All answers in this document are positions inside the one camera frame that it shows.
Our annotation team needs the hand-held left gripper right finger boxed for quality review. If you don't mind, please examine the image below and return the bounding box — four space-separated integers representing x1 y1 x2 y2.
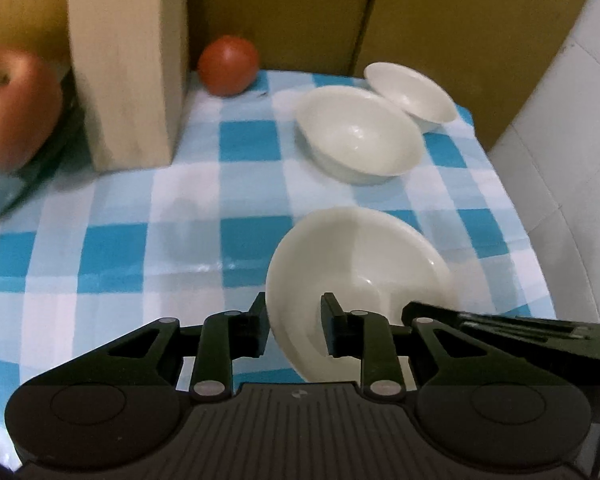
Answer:
320 292 589 399

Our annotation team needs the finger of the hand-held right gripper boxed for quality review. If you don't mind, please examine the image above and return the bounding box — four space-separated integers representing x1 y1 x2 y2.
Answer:
401 301 600 361

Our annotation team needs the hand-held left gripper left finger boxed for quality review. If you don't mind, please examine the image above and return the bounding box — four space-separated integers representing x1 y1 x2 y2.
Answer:
15 292 271 402

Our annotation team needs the plain cream bowl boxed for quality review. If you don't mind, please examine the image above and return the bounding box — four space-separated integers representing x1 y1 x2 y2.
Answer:
266 206 455 384
295 85 426 186
364 62 458 135

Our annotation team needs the blue white checkered tablecloth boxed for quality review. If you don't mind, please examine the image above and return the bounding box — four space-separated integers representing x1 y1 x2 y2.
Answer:
0 70 554 468

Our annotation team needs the red tomato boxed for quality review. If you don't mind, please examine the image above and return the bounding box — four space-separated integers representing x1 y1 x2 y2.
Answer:
197 35 260 97

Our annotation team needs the wooden knife block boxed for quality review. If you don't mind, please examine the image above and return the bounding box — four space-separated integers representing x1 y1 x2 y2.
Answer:
67 0 191 172

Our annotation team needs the red-yellow apple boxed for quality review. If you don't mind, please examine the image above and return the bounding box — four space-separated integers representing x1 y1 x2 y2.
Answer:
0 49 64 174

